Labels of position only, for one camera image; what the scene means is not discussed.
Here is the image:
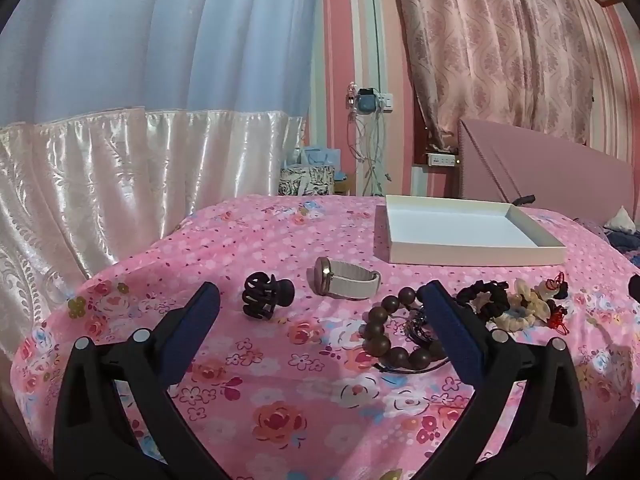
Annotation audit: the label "beige band wrist watch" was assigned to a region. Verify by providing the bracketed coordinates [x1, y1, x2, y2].
[307, 256, 383, 301]

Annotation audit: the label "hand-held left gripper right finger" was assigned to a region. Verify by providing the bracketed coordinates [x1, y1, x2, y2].
[416, 280, 588, 480]

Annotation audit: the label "white shallow box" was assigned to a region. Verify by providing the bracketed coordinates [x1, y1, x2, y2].
[374, 194, 567, 266]

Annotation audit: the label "cream flower scrunchie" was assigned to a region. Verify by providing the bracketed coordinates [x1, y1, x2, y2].
[495, 277, 556, 332]

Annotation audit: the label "purple dotted quilt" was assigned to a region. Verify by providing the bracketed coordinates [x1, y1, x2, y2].
[575, 215, 640, 261]

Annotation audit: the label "black scrunchie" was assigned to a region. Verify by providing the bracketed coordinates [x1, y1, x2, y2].
[456, 280, 511, 322]

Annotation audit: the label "black hair claw clip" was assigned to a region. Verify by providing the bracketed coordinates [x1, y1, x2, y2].
[242, 271, 296, 320]

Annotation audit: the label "pink patterned curtain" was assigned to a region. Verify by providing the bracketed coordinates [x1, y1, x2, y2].
[390, 0, 596, 153]

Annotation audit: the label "pink padded headboard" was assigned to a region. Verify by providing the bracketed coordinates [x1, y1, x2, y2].
[457, 118, 636, 221]

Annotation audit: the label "white cloth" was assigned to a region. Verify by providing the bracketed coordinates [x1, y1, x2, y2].
[605, 206, 638, 233]

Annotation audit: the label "brown wooden bead bracelet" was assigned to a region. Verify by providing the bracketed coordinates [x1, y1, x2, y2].
[361, 287, 448, 373]

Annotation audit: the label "black white patterned tote bag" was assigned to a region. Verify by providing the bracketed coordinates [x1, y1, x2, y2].
[278, 165, 335, 197]

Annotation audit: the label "black cord wooden pendant charm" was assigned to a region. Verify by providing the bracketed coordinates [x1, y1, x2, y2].
[382, 307, 443, 375]

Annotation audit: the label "red knotted cord charm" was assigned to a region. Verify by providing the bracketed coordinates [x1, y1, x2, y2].
[542, 271, 571, 333]

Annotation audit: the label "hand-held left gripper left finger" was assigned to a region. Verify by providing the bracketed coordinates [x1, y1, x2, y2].
[52, 281, 231, 480]

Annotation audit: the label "blue and white curtain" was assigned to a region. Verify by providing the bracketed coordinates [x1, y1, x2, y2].
[0, 0, 323, 366]

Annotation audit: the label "hanging charger cables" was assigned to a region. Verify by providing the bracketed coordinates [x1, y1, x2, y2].
[347, 110, 391, 196]

